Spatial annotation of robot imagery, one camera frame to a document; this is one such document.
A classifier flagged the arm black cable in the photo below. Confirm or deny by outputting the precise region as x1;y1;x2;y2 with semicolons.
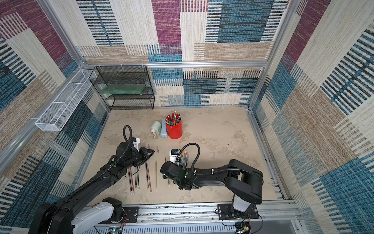
67;125;133;199
178;142;201;172

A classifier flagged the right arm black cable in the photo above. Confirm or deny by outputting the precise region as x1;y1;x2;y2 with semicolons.
178;142;201;172

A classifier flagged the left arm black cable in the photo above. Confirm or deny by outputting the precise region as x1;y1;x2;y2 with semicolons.
67;125;133;199

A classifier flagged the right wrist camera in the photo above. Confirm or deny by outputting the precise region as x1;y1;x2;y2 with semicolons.
169;149;180;164

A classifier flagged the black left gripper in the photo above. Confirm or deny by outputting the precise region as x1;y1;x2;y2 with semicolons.
125;147;155;170

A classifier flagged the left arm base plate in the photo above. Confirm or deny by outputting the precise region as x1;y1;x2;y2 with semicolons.
120;206;139;224

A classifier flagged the white wire mesh basket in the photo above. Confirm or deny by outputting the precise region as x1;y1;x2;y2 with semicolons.
35;69;92;131

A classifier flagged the red pencil holder cup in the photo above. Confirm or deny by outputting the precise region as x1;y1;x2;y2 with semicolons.
165;113;183;139

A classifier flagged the black striped pencil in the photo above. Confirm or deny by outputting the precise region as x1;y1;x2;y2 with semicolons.
134;167;138;189
128;168;133;195

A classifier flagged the light blue eraser box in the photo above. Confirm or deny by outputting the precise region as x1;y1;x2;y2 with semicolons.
161;118;167;138

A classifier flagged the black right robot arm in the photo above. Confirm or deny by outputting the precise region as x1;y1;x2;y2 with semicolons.
160;160;264;212

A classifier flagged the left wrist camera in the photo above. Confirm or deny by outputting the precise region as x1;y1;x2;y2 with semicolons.
132;137;140;151

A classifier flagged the black wire mesh shelf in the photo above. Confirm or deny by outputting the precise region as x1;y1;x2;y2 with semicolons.
89;65;155;111

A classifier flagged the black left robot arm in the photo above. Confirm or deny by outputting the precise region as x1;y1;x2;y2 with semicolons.
28;142;155;234

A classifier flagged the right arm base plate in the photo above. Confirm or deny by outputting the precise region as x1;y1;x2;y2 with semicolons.
214;203;260;220

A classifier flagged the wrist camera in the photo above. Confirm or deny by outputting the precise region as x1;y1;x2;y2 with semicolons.
132;137;140;151
169;149;180;164

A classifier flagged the green board on shelf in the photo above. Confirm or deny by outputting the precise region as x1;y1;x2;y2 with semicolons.
100;85;146;95

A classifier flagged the red striped pencil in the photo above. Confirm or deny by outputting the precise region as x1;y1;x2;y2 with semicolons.
129;167;135;195

